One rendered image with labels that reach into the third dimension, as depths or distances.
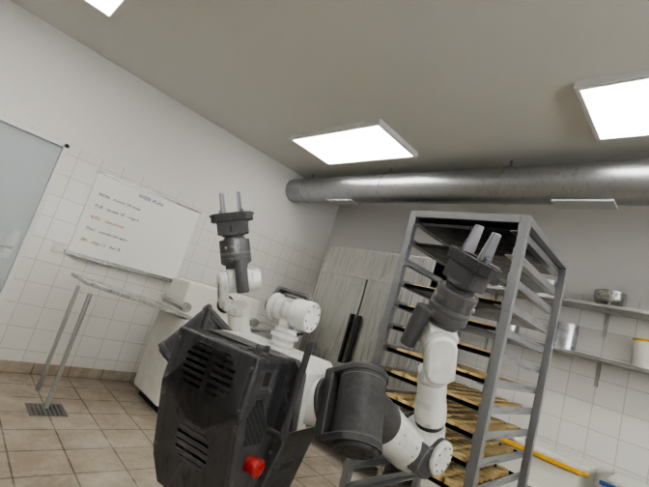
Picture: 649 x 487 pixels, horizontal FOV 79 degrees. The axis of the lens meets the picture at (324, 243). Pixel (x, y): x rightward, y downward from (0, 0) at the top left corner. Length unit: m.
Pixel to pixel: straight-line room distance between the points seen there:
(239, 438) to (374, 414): 0.23
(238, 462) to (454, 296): 0.50
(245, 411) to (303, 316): 0.24
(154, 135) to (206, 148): 0.59
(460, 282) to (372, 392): 0.28
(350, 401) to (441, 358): 0.23
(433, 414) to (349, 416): 0.28
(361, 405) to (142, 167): 4.08
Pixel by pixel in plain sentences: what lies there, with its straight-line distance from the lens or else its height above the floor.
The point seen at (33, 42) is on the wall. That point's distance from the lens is 4.58.
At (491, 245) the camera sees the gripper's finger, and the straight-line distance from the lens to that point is 0.84.
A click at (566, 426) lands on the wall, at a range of 4.19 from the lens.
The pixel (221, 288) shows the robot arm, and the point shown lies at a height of 1.28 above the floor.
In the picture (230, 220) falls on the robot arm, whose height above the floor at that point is 1.47.
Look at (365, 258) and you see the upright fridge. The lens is 4.29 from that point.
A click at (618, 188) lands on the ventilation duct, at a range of 3.40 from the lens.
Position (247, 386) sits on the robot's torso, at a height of 1.15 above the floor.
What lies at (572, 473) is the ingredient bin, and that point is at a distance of 3.54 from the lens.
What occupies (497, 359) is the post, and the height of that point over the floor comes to 1.31.
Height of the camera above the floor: 1.30
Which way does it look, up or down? 9 degrees up
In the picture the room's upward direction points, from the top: 17 degrees clockwise
